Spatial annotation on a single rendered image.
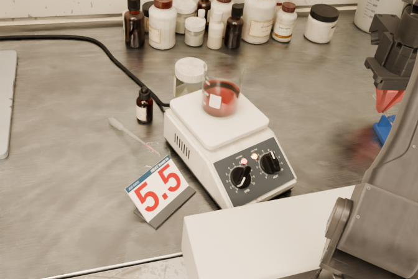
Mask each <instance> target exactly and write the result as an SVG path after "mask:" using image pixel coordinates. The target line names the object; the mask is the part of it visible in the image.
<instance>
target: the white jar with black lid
mask: <svg viewBox="0 0 418 279"><path fill-rule="evenodd" d="M338 16H339V10H338V9H337V8H335V7H333V6H331V5H328V4H314V5H313V6H312V7H311V10H310V14H309V17H308V20H307V24H306V27H305V31H304V35H305V37H306V38H307V39H308V40H310V41H312V42H315V43H327V42H329V41H331V39H332V36H333V33H334V30H335V27H336V24H337V19H338Z"/></svg>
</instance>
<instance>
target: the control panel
mask: <svg viewBox="0 0 418 279"><path fill-rule="evenodd" d="M270 151H272V152H274V154H275V156H276V157H277V159H278V161H279V165H280V168H281V170H280V171H279V172H277V173H275V174H272V175H270V174H267V173H265V172H264V171H263V170H262V168H261V164H260V161H261V158H262V156H263V155H265V154H267V153H268V152H270ZM253 154H256V155H257V156H258V157H257V159H254V158H253ZM244 158H245V159H246V160H247V162H246V163H245V164H244V163H243V162H242V159H244ZM213 165H214V167H215V170H216V172H217V174H218V176H219V177H220V180H221V182H222V184H223V186H224V188H225V190H226V192H227V194H228V196H229V198H230V201H231V203H232V205H233V207H238V206H242V205H244V204H246V203H248V202H250V201H252V200H254V199H256V198H258V197H260V196H262V195H264V194H266V193H268V192H270V191H272V190H274V189H276V188H277V187H279V186H281V185H283V184H285V183H287V182H289V181H291V180H293V179H294V178H295V177H294V175H293V173H292V171H291V169H290V167H289V165H288V163H287V161H286V159H285V158H284V156H283V154H282V152H281V150H280V148H279V146H278V144H277V142H276V140H275V138H274V137H271V138H270V139H267V140H264V141H262V142H260V143H258V144H256V145H253V146H251V147H248V148H246V149H244V150H242V151H240V152H237V153H234V154H232V155H230V156H228V157H226V158H223V159H221V160H219V161H217V162H215V163H213ZM246 166H250V167H251V171H250V175H251V182H250V184H249V186H248V187H246V188H243V189H239V188H237V187H235V186H234V185H233V184H232V182H231V172H232V171H233V170H234V169H235V168H237V167H243V168H244V167H246Z"/></svg>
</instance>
